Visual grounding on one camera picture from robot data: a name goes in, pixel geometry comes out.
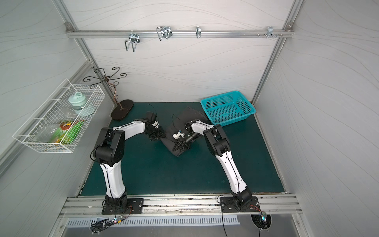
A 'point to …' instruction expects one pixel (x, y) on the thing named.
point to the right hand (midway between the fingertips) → (176, 153)
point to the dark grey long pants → (177, 123)
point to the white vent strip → (171, 220)
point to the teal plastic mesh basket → (228, 108)
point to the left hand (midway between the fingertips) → (164, 136)
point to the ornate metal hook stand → (106, 77)
